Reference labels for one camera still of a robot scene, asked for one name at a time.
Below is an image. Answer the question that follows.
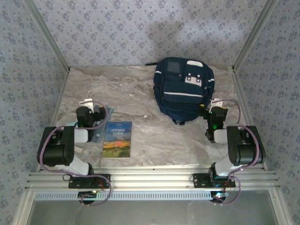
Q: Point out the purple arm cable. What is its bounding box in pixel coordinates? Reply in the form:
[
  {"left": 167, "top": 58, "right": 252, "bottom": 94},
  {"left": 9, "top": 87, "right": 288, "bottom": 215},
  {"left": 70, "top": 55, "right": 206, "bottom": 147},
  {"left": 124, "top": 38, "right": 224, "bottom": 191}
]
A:
[
  {"left": 37, "top": 100, "right": 113, "bottom": 208},
  {"left": 212, "top": 98, "right": 267, "bottom": 207}
]

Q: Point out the grey slotted cable duct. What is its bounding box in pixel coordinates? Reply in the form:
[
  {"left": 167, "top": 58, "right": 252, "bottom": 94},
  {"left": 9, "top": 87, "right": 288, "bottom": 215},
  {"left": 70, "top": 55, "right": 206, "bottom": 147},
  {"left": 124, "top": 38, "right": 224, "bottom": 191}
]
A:
[{"left": 34, "top": 191, "right": 227, "bottom": 202}]

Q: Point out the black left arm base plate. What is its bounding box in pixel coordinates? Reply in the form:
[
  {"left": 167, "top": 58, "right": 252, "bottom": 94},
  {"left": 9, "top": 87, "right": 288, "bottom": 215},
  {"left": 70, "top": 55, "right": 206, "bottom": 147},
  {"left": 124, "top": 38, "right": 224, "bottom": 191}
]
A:
[{"left": 68, "top": 173, "right": 111, "bottom": 189}]

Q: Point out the aluminium frame leg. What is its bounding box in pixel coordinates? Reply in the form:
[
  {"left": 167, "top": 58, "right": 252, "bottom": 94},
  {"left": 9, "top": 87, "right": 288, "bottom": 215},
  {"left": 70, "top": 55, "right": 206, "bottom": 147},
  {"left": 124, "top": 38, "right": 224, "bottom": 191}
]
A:
[
  {"left": 13, "top": 189, "right": 36, "bottom": 225},
  {"left": 269, "top": 189, "right": 293, "bottom": 225}
]

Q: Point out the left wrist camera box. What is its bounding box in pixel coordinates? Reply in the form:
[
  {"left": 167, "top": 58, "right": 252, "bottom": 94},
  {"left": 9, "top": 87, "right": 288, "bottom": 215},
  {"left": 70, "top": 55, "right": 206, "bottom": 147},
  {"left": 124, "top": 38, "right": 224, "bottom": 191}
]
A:
[{"left": 79, "top": 99, "right": 92, "bottom": 110}]

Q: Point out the black controller board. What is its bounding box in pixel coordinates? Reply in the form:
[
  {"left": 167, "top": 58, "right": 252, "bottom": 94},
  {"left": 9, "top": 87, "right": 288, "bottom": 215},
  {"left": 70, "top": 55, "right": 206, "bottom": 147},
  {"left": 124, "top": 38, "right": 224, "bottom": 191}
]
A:
[
  {"left": 210, "top": 191, "right": 229, "bottom": 204},
  {"left": 78, "top": 191, "right": 98, "bottom": 204}
]

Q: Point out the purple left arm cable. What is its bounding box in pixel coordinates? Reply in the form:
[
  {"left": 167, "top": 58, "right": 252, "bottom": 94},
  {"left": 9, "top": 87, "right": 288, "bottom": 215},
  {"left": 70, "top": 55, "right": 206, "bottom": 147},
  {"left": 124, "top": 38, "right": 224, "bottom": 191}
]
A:
[{"left": 37, "top": 100, "right": 113, "bottom": 208}]

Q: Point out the navy blue backpack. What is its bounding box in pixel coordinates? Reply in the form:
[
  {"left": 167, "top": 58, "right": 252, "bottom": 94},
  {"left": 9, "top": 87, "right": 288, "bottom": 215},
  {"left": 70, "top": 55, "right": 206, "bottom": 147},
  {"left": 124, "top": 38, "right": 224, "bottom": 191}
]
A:
[{"left": 145, "top": 57, "right": 215, "bottom": 125}]

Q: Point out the aluminium frame post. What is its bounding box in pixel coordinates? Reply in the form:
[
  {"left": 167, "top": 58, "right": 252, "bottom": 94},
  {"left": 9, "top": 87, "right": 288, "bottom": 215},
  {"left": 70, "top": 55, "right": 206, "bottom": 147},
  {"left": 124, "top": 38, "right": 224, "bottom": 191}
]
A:
[
  {"left": 233, "top": 0, "right": 281, "bottom": 71},
  {"left": 23, "top": 0, "right": 71, "bottom": 72}
]

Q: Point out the aluminium table side rail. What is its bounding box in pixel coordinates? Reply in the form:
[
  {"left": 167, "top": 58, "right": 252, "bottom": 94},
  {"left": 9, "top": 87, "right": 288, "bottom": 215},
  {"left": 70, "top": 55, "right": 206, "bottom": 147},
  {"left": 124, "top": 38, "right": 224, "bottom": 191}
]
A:
[{"left": 231, "top": 65, "right": 268, "bottom": 171}]

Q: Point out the Animal Farm paperback book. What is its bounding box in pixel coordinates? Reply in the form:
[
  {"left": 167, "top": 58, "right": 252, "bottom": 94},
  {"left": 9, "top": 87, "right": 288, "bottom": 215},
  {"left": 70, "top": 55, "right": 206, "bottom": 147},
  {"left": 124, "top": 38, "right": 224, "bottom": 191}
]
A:
[{"left": 102, "top": 121, "right": 133, "bottom": 159}]

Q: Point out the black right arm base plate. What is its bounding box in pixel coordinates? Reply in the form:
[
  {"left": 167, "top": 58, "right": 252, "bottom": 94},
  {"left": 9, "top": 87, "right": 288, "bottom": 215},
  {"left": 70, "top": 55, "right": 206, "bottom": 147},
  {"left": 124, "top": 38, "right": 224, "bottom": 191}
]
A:
[{"left": 192, "top": 173, "right": 236, "bottom": 188}]

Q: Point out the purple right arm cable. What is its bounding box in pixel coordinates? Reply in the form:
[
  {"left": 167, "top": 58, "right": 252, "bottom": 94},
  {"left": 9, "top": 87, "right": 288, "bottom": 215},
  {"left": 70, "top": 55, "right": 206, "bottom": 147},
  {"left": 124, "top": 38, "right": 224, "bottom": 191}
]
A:
[{"left": 212, "top": 98, "right": 267, "bottom": 207}]

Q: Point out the aluminium mounting rail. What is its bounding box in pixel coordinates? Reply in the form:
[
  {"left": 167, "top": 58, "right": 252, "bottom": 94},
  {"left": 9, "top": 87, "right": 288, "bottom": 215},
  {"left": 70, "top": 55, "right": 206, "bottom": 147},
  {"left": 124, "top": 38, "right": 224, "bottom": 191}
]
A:
[{"left": 24, "top": 165, "right": 281, "bottom": 190}]

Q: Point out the grey metal panel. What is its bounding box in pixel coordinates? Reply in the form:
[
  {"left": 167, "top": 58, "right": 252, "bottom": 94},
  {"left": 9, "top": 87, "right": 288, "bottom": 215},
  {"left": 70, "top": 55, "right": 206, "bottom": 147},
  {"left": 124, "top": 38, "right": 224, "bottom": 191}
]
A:
[{"left": 27, "top": 190, "right": 281, "bottom": 225}]

